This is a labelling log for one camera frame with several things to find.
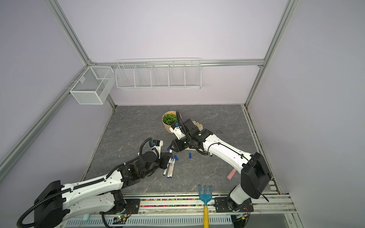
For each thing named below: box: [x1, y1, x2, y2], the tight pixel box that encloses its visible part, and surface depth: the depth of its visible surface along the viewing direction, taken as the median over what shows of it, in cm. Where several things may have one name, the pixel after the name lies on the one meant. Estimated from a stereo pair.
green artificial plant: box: [162, 113, 178, 126], surface depth 98 cm
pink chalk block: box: [226, 168, 237, 181], surface depth 84 cm
